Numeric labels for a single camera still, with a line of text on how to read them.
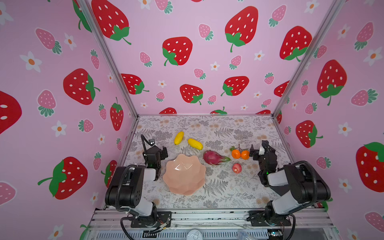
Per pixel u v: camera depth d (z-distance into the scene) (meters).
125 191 0.44
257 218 0.73
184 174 0.90
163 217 0.75
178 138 1.04
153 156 0.72
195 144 1.00
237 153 0.93
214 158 0.90
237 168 0.88
